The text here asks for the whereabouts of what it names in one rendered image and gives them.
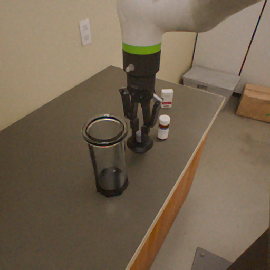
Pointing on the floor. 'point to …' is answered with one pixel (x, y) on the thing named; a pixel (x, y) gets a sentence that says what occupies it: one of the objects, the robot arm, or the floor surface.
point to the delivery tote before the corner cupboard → (212, 82)
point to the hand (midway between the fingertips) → (140, 131)
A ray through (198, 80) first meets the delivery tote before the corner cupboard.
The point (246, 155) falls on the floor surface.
